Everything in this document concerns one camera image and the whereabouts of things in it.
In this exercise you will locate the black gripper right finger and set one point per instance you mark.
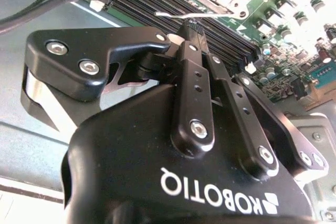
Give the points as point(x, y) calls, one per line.
point(241, 119)

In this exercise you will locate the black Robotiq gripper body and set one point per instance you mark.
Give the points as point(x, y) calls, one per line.
point(131, 169)

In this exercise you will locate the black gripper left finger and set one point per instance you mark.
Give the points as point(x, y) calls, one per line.
point(78, 51)

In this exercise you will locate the thin metal locking lever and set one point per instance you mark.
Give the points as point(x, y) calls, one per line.
point(163, 14)

